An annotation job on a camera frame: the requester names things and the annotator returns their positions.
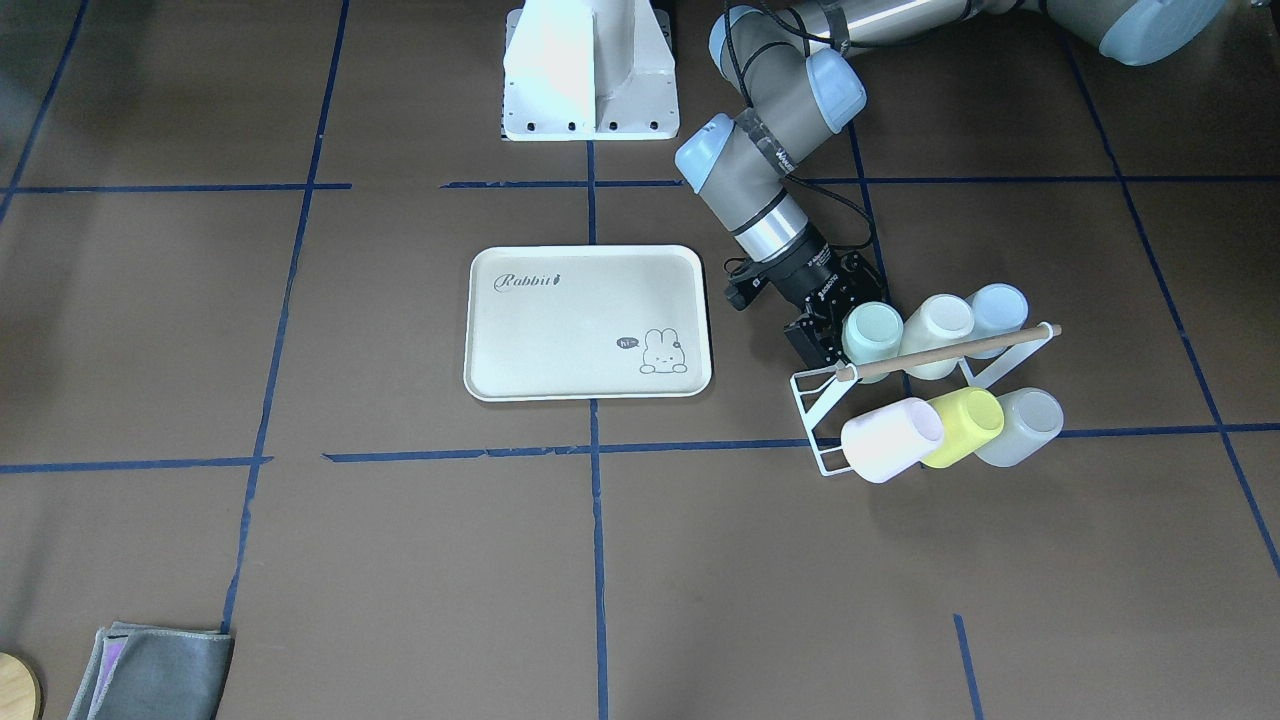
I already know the white wire cup rack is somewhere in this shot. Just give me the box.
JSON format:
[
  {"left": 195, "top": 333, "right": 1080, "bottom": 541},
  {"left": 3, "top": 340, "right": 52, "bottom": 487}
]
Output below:
[{"left": 788, "top": 322, "right": 1062, "bottom": 484}]

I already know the yellow cup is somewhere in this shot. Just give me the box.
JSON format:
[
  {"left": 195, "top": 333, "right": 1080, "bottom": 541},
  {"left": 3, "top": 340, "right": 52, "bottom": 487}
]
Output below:
[{"left": 922, "top": 387, "right": 1005, "bottom": 468}]

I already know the pink cup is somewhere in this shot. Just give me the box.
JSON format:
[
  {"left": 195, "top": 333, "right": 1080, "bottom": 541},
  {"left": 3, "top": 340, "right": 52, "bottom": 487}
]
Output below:
[{"left": 840, "top": 397, "right": 943, "bottom": 484}]

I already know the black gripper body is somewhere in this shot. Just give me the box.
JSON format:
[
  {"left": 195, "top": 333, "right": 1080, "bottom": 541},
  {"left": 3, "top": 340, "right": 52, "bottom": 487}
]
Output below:
[{"left": 771, "top": 232, "right": 887, "bottom": 327}]

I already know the grey folded cloth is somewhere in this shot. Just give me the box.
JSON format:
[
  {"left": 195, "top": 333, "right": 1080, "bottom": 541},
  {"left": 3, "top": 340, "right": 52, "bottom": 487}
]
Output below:
[{"left": 67, "top": 621, "right": 236, "bottom": 719}]

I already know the blue cup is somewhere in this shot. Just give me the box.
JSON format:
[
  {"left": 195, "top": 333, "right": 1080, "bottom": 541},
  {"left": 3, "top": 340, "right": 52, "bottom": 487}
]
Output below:
[{"left": 966, "top": 283, "right": 1029, "bottom": 341}]

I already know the wooden mug tree stand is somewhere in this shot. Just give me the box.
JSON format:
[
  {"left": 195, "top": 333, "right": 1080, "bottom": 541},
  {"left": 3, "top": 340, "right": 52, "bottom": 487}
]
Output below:
[{"left": 1, "top": 652, "right": 44, "bottom": 719}]

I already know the green cup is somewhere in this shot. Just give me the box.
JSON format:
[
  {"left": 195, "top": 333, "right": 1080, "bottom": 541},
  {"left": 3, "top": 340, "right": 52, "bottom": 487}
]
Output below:
[{"left": 841, "top": 302, "right": 904, "bottom": 366}]

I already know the wooden rack handle rod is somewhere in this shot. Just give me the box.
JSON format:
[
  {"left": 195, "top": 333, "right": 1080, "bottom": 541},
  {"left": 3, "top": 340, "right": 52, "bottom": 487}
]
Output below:
[{"left": 835, "top": 323, "right": 1062, "bottom": 382}]

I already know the cream white cup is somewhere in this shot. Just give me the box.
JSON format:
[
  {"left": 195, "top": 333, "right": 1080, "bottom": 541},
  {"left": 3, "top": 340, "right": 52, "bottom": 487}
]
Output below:
[{"left": 900, "top": 293, "right": 975, "bottom": 380}]

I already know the beige rabbit tray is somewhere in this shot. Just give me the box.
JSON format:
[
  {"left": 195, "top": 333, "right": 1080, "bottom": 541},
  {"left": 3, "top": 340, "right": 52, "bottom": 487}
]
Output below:
[{"left": 463, "top": 245, "right": 713, "bottom": 404}]

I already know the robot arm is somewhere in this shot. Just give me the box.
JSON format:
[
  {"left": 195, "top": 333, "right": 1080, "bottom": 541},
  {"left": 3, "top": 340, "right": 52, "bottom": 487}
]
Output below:
[{"left": 675, "top": 1, "right": 1222, "bottom": 369}]

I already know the grey cup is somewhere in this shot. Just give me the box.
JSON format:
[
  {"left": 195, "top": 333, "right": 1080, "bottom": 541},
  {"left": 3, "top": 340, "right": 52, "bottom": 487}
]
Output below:
[{"left": 975, "top": 387, "right": 1065, "bottom": 468}]

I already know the white camera pole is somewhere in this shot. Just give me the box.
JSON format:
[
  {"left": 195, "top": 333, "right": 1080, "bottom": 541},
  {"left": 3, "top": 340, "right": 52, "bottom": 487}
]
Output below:
[{"left": 500, "top": 1, "right": 680, "bottom": 142}]

